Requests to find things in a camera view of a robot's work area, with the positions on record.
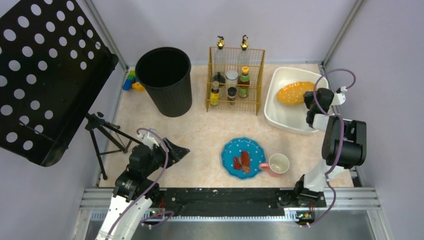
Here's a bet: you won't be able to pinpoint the black perforated stand panel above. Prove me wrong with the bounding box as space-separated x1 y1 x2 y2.
0 0 118 167

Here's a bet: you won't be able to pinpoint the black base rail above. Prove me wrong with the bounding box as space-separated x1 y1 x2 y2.
152 187 327 217

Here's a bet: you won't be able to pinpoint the black lid glass shaker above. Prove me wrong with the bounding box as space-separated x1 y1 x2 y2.
212 72 226 87

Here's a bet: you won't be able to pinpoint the colourful toy blocks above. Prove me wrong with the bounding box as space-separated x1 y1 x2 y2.
122 70 145 92

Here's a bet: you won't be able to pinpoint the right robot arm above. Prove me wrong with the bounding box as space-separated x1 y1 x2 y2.
293 88 367 207

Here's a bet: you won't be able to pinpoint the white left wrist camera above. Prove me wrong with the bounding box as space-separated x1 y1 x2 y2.
136 129 160 150

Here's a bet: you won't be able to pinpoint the black ribbed trash bin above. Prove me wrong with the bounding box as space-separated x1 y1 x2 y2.
135 46 193 118

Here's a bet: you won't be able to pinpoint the silver lid jar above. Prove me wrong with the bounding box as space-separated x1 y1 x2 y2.
225 70 239 89

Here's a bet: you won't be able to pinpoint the blue dotted plate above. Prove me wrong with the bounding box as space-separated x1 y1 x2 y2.
220 137 267 180

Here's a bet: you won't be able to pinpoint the gold wire basket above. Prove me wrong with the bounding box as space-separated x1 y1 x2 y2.
204 46 266 115

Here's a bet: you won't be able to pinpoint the pink mug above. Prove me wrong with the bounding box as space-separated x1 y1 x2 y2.
259 153 290 177

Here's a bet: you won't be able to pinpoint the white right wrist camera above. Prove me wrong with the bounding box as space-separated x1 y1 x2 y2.
331 86 348 106

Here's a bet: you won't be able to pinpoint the glass oil bottle clear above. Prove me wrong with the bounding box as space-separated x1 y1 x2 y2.
213 36 227 76

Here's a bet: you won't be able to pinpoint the glass oil bottle brown liquid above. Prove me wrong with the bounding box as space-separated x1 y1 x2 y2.
237 34 250 72

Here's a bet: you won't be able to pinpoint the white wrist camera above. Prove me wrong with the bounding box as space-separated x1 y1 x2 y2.
331 86 348 106
136 129 160 150

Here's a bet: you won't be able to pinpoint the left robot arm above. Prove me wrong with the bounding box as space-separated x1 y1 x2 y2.
96 138 190 240

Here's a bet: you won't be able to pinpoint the small yellow label bottle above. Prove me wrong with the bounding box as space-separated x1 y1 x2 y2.
210 81 220 106

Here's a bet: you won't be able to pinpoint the yellow dotted plate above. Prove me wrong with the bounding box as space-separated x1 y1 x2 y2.
276 81 315 106

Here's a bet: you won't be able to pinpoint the black tripod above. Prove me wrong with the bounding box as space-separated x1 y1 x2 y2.
85 112 141 180

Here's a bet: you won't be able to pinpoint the sauce bottle yellow cap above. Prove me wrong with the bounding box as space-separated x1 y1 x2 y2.
237 66 250 98

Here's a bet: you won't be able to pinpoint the small black cap bottle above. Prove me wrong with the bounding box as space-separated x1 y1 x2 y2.
227 86 237 105

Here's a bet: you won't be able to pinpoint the red meat pieces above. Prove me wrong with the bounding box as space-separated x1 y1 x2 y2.
233 151 251 174

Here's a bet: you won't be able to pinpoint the white plastic tub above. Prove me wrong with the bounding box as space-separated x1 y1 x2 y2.
264 66 321 135

